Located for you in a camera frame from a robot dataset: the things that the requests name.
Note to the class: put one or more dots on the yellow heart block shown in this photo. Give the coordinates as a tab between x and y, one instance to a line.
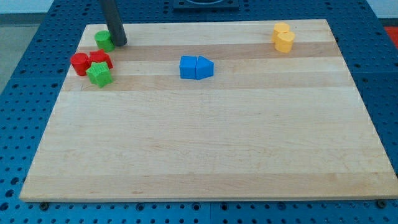
284	41

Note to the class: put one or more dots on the yellow hexagon block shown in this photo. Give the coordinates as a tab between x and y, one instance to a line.
279	27

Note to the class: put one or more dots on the light wooden board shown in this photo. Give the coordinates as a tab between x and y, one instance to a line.
265	126

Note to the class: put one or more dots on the blue pentagon block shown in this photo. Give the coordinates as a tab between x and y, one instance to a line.
204	68

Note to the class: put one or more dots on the blue cube block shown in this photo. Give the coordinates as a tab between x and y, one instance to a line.
188	67

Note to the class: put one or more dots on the green star block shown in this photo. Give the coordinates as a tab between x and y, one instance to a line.
99	74

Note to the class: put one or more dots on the red star block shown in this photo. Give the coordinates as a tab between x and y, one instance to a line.
100	56

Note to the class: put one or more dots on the green cylinder block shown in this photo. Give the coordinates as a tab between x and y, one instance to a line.
103	40

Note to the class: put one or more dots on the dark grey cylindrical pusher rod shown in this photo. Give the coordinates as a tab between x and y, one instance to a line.
113	22

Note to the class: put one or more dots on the red cylinder block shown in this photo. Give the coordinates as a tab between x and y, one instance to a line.
80	62

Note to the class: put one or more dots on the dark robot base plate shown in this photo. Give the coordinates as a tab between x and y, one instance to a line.
205	4

